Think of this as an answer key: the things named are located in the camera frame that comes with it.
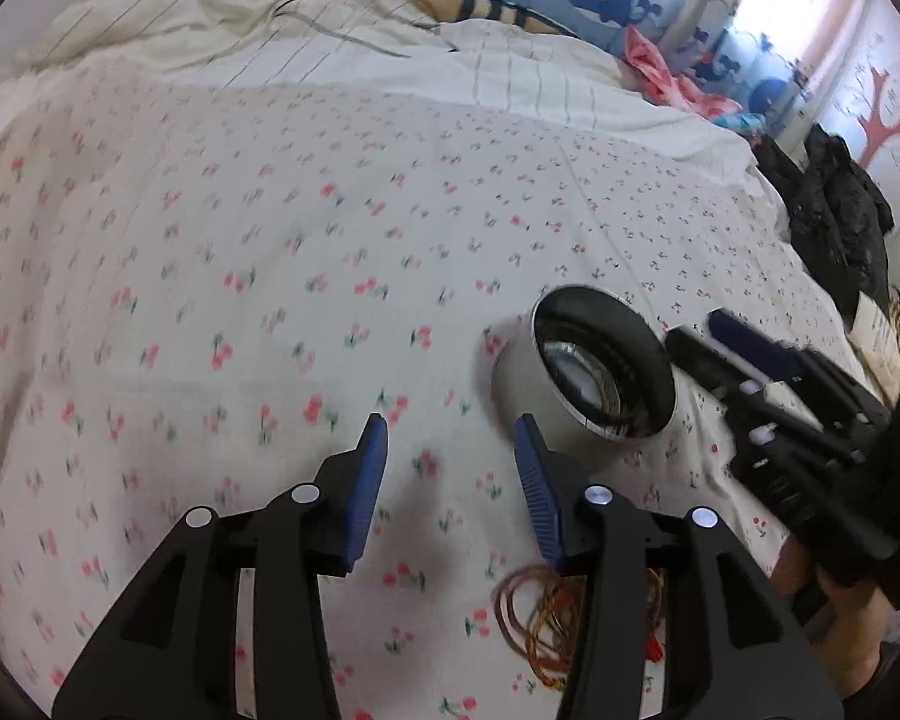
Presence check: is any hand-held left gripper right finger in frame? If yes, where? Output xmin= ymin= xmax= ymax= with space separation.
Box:
xmin=514 ymin=414 xmax=845 ymax=720

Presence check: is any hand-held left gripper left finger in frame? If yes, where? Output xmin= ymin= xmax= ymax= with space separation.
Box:
xmin=52 ymin=414 xmax=389 ymax=720

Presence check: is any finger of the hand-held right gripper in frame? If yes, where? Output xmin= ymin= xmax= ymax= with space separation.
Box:
xmin=664 ymin=325 xmax=865 ymax=467
xmin=708 ymin=308 xmax=895 ymax=430

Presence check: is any round metal tin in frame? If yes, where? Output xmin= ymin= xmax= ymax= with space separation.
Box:
xmin=490 ymin=286 xmax=678 ymax=446

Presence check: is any person's right hand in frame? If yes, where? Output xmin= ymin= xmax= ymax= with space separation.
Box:
xmin=771 ymin=538 xmax=900 ymax=700

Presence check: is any paper bag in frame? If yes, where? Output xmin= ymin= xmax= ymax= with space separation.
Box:
xmin=846 ymin=289 xmax=900 ymax=406

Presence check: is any black jacket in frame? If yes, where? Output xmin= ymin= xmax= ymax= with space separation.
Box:
xmin=754 ymin=124 xmax=895 ymax=316

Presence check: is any floral bed sheet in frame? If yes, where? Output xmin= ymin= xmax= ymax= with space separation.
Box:
xmin=0 ymin=79 xmax=871 ymax=720

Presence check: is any pink cloth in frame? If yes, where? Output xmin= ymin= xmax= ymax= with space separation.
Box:
xmin=621 ymin=28 xmax=747 ymax=121

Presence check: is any yellow black striped pillow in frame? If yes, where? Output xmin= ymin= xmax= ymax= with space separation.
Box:
xmin=397 ymin=0 xmax=582 ymax=38

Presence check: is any white striped duvet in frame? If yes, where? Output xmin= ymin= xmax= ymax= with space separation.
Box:
xmin=11 ymin=0 xmax=758 ymax=181

